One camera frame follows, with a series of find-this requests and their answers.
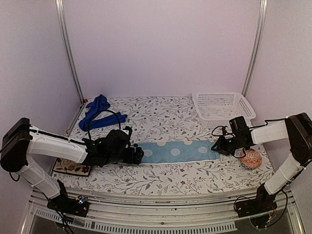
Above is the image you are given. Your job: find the white plastic perforated basket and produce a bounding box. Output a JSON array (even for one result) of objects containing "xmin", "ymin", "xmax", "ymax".
[{"xmin": 192, "ymin": 92, "xmax": 256, "ymax": 129}]

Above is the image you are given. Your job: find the floral square coaster tile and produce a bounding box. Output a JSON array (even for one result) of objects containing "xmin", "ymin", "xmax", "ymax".
[{"xmin": 53, "ymin": 158, "xmax": 91, "ymax": 177}]

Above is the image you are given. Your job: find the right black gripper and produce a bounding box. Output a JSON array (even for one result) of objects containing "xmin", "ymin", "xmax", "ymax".
[{"xmin": 212, "ymin": 135, "xmax": 245, "ymax": 156}]

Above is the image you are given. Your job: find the left aluminium frame post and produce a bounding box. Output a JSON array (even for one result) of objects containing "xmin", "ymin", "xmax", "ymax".
[{"xmin": 55, "ymin": 0, "xmax": 84, "ymax": 104}]

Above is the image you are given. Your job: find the dark blue towel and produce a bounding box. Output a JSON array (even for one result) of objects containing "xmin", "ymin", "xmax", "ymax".
[{"xmin": 78, "ymin": 94, "xmax": 127, "ymax": 132}]

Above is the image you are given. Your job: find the floral patterned tablecloth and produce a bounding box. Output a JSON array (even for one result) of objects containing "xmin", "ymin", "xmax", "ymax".
[{"xmin": 53, "ymin": 97, "xmax": 273, "ymax": 195}]

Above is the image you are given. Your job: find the left black braided cable loop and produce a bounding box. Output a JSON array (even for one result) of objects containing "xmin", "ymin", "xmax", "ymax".
[{"xmin": 87, "ymin": 109, "xmax": 122, "ymax": 142}]

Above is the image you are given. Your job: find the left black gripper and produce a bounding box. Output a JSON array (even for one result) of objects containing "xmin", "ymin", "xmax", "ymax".
[{"xmin": 105, "ymin": 147, "xmax": 144, "ymax": 165}]

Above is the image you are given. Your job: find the red white patterned bowl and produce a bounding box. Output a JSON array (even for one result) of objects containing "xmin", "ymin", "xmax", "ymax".
[{"xmin": 240, "ymin": 149, "xmax": 262, "ymax": 170}]

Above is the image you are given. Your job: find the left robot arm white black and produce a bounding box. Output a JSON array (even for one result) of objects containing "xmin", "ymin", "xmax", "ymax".
[{"xmin": 0, "ymin": 117, "xmax": 144, "ymax": 212}]

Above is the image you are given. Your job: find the right aluminium frame post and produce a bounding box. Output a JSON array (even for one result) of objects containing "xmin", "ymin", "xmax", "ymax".
[{"xmin": 241, "ymin": 0, "xmax": 268, "ymax": 97}]

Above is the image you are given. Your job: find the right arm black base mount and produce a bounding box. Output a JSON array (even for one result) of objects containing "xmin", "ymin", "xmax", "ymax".
[{"xmin": 234, "ymin": 185, "xmax": 277, "ymax": 217}]

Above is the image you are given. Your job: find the aluminium frame post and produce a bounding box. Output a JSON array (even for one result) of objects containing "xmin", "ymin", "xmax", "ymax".
[
  {"xmin": 55, "ymin": 0, "xmax": 84, "ymax": 104},
  {"xmin": 241, "ymin": 0, "xmax": 268, "ymax": 97}
]

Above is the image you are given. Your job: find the front aluminium rail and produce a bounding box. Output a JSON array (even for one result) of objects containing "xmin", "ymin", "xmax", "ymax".
[{"xmin": 20, "ymin": 187, "xmax": 305, "ymax": 234}]

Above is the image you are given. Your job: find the light blue orange dotted towel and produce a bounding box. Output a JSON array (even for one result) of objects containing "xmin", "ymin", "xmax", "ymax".
[{"xmin": 138, "ymin": 140, "xmax": 220, "ymax": 164}]

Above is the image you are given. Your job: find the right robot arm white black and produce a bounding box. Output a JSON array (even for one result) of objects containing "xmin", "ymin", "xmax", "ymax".
[{"xmin": 211, "ymin": 113, "xmax": 312, "ymax": 213}]

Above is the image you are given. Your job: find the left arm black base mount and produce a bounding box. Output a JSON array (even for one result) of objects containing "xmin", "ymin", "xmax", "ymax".
[{"xmin": 47, "ymin": 180, "xmax": 90, "ymax": 217}]

